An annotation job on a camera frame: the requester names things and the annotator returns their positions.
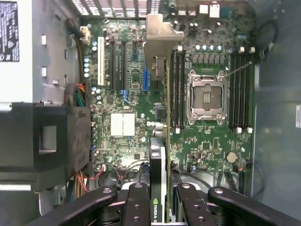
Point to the socket locking lever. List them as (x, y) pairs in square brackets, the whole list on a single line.
[(238, 68)]

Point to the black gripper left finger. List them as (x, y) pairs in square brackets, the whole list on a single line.
[(94, 207)]

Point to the green motherboard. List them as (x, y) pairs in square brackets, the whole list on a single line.
[(207, 146)]

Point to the black plastic drive cage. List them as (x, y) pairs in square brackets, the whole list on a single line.
[(42, 141)]

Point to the blue expansion slot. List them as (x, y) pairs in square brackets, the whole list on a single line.
[(146, 81)]

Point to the black RAM slot bank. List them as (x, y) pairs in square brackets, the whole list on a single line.
[(177, 89), (242, 91)]

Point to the CPU socket with metal frame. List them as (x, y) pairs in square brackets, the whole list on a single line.
[(207, 96)]

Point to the round coin cell battery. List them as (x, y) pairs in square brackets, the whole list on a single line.
[(231, 157)]

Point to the white chipset heat pads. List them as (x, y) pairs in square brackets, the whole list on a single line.
[(122, 124)]

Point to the white expansion slot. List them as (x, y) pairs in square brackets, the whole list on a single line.
[(101, 61)]

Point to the white power connector plug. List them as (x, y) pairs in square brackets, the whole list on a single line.
[(85, 35)]

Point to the black expansion slot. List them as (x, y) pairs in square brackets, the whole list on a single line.
[(112, 64), (122, 64)]

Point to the grey power supply with label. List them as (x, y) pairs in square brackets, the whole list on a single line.
[(14, 47)]

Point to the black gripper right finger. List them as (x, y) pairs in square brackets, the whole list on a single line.
[(211, 207)]

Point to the grey PC case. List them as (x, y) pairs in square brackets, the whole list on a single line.
[(277, 117)]

